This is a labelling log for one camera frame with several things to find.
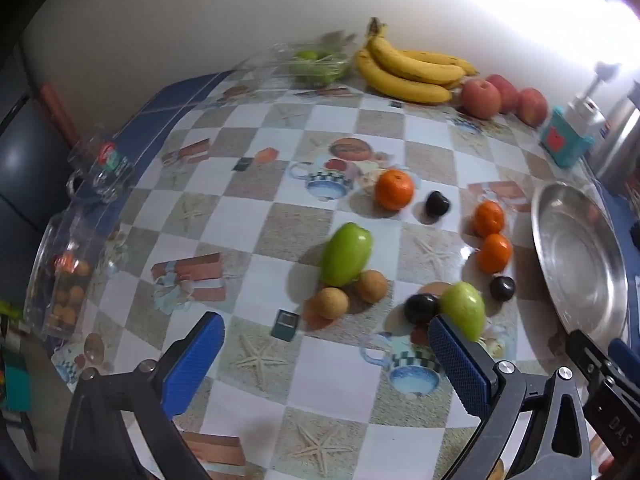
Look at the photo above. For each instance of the checkered printed tablecloth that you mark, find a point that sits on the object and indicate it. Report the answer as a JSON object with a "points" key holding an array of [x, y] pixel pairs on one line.
{"points": [[240, 210]]}

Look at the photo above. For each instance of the glass cup with red-green label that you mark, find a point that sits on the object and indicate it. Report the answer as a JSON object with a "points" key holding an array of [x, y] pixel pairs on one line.
{"points": [[102, 160]]}

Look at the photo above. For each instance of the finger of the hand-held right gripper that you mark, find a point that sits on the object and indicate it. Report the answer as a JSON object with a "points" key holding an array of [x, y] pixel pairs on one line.
{"points": [[585, 357], [622, 355]]}

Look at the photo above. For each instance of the round dark plum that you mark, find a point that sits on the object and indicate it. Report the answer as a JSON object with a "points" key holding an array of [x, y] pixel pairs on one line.
{"points": [[421, 308], [502, 287]]}

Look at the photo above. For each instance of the clear box of green fruit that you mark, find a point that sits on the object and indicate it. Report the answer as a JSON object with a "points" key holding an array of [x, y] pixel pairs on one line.
{"points": [[315, 67]]}

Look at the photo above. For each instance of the clear plastic fruit container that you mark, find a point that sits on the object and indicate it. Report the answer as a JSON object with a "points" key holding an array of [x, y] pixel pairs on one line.
{"points": [[65, 285]]}

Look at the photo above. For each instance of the teal plastic box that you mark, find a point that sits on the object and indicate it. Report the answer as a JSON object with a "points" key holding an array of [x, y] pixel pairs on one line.
{"points": [[562, 142]]}

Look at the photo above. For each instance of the orange rod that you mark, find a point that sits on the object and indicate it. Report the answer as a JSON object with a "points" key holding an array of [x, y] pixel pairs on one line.
{"points": [[57, 110]]}

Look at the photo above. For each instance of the stainless steel basin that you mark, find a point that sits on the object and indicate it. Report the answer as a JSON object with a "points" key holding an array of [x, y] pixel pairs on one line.
{"points": [[575, 260]]}

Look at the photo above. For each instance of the yellow banana bunch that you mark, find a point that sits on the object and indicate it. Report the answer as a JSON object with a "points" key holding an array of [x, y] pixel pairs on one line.
{"points": [[400, 80]]}

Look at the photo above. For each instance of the red apple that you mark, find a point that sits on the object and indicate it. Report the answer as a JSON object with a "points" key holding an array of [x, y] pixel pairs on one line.
{"points": [[507, 90], [480, 99], [532, 106]]}

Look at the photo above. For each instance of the dark grey chair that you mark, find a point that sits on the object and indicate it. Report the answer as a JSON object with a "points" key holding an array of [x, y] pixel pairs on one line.
{"points": [[25, 170]]}

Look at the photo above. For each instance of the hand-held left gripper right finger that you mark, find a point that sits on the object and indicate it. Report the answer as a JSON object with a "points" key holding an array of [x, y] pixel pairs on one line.
{"points": [[460, 370]]}

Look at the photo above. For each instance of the brown round fruit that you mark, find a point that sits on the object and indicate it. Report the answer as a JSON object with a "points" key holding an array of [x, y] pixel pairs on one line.
{"points": [[371, 286], [330, 302]]}

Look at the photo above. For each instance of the orange mandarin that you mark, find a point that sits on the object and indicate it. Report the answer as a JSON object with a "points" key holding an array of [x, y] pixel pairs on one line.
{"points": [[489, 218], [494, 253], [395, 189]]}

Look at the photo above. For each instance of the heart-shaped dark plum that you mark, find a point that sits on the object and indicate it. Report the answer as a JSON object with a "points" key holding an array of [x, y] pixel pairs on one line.
{"points": [[436, 205]]}

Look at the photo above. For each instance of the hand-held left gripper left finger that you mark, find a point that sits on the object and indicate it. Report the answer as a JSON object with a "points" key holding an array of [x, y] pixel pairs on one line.
{"points": [[192, 360]]}

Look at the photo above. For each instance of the stainless steel kettle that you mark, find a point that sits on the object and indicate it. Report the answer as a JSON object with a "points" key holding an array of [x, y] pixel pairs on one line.
{"points": [[620, 145]]}

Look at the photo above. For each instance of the green mango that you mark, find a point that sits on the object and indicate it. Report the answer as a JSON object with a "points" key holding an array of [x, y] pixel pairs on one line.
{"points": [[465, 307], [346, 255]]}

